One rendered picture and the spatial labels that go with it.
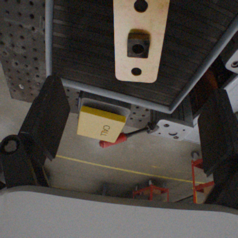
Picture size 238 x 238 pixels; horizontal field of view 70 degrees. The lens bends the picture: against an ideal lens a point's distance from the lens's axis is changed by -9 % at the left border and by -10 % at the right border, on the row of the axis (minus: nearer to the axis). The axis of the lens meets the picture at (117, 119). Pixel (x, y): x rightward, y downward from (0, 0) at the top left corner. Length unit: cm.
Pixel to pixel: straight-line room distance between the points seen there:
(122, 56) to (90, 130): 13
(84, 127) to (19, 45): 64
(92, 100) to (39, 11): 53
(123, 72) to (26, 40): 67
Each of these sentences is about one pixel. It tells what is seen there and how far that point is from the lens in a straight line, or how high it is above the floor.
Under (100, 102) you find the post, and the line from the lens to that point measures 25.
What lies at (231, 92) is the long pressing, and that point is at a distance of 46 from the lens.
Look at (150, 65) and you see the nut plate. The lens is 17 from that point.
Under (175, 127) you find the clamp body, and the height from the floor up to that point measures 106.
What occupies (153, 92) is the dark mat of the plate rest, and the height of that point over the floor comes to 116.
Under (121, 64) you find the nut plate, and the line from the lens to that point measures 17.
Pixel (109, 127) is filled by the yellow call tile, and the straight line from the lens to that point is 25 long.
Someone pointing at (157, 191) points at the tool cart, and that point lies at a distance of 409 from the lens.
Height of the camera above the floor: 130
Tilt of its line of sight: 35 degrees down
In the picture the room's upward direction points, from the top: 172 degrees counter-clockwise
